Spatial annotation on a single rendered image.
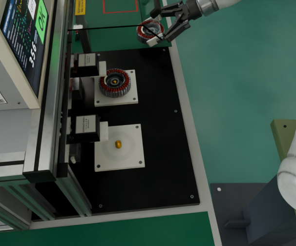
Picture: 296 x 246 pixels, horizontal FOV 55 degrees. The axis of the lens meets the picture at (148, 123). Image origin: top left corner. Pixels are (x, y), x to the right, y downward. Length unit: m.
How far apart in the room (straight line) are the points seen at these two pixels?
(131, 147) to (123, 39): 0.54
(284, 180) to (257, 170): 1.10
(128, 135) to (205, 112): 1.10
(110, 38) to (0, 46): 0.82
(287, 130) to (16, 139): 0.80
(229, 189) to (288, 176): 1.02
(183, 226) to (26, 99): 0.53
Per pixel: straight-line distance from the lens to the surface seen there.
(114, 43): 1.24
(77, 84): 1.01
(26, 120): 0.59
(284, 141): 1.00
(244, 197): 1.72
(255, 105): 2.08
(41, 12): 0.71
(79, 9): 0.89
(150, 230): 0.83
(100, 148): 0.90
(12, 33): 0.52
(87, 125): 0.78
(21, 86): 0.55
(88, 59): 0.94
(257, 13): 2.82
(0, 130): 0.60
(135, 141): 0.90
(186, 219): 0.85
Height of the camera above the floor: 1.57
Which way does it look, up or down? 57 degrees down
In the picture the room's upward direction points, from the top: straight up
